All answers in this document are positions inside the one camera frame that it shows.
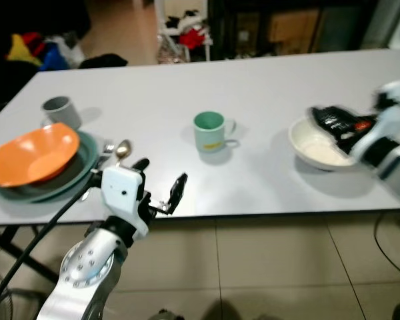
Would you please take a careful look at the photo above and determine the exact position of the metal fork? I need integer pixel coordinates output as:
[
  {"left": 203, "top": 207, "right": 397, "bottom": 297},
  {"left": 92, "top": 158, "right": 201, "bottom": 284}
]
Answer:
[{"left": 97, "top": 140, "right": 115, "bottom": 167}]

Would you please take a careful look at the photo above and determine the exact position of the black floor fan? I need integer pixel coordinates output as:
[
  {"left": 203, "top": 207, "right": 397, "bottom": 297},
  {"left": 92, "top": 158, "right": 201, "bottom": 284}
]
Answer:
[{"left": 0, "top": 267, "right": 29, "bottom": 320}]

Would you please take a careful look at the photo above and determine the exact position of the green mug with yellow print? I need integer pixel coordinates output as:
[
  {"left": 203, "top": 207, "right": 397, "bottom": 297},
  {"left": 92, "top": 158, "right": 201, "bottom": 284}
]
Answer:
[{"left": 193, "top": 111, "right": 239, "bottom": 154}]

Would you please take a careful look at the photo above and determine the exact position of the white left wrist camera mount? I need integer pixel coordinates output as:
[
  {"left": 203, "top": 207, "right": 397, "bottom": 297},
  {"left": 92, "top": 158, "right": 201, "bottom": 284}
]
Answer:
[{"left": 101, "top": 166, "right": 151, "bottom": 238}]

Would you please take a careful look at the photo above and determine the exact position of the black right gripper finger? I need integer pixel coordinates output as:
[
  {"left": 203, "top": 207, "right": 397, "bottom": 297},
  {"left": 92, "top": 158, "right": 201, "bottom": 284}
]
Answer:
[
  {"left": 317, "top": 121, "right": 351, "bottom": 155},
  {"left": 309, "top": 105, "right": 347, "bottom": 125}
]

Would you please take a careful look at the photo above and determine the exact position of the white rack with clothes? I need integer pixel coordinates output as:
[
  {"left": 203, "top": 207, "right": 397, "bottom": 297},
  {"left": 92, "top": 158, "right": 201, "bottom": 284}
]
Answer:
[{"left": 153, "top": 0, "right": 215, "bottom": 65}]

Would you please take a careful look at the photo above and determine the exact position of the thin black floor cable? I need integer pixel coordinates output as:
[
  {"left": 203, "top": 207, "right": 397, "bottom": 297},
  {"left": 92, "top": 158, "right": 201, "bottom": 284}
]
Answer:
[{"left": 375, "top": 212, "right": 400, "bottom": 278}]

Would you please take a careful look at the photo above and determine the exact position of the colourful clothes pile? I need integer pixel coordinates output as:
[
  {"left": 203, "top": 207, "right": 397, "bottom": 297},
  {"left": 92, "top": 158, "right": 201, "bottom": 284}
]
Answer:
[{"left": 5, "top": 31, "right": 75, "bottom": 71}]

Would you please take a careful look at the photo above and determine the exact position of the black cloth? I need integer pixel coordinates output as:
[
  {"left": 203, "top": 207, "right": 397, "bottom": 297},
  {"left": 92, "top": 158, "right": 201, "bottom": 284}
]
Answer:
[{"left": 79, "top": 54, "right": 129, "bottom": 69}]

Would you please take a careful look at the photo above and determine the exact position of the metal spoon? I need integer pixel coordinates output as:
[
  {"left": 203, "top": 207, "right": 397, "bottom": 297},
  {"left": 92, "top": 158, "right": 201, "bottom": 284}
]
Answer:
[{"left": 113, "top": 139, "right": 134, "bottom": 167}]

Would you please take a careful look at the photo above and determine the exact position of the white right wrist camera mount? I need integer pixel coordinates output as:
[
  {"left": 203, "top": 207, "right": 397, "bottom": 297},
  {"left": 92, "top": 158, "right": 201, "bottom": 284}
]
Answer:
[{"left": 352, "top": 81, "right": 400, "bottom": 169}]

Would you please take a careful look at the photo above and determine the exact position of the brown cardboard box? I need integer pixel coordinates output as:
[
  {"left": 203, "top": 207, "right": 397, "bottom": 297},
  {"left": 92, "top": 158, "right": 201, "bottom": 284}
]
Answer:
[{"left": 267, "top": 9, "right": 321, "bottom": 53}]

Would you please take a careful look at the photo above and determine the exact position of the orange bowl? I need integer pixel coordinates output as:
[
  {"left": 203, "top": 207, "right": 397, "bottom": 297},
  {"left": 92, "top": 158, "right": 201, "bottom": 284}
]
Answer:
[{"left": 0, "top": 123, "right": 81, "bottom": 188}]

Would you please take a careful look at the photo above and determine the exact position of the white bowl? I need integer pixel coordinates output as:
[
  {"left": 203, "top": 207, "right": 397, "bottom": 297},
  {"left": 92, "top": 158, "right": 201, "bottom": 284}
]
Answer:
[{"left": 288, "top": 115, "right": 361, "bottom": 171}]

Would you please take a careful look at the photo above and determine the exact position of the teal green plate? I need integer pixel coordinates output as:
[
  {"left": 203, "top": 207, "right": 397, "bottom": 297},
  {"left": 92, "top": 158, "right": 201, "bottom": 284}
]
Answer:
[{"left": 0, "top": 130, "right": 101, "bottom": 203}]

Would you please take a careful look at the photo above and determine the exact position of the grey cup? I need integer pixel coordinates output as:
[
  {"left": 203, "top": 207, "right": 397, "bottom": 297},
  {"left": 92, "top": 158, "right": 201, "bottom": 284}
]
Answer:
[{"left": 41, "top": 96, "right": 82, "bottom": 130}]

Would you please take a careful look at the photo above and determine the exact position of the black table frame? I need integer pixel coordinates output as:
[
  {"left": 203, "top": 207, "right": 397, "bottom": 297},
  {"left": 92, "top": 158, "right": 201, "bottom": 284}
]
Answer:
[{"left": 0, "top": 225, "right": 62, "bottom": 285}]

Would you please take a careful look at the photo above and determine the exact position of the dark cabinet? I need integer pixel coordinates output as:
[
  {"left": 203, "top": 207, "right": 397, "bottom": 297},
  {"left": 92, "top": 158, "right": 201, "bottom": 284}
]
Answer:
[{"left": 210, "top": 0, "right": 400, "bottom": 55}]

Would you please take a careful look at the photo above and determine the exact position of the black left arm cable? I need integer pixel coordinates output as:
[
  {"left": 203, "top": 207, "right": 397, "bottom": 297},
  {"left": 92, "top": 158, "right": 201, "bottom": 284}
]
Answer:
[{"left": 0, "top": 189, "right": 98, "bottom": 315}]

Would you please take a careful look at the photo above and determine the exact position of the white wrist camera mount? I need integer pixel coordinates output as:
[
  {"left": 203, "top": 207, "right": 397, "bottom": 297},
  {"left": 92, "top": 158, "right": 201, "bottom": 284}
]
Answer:
[
  {"left": 101, "top": 166, "right": 151, "bottom": 238},
  {"left": 352, "top": 81, "right": 400, "bottom": 169}
]

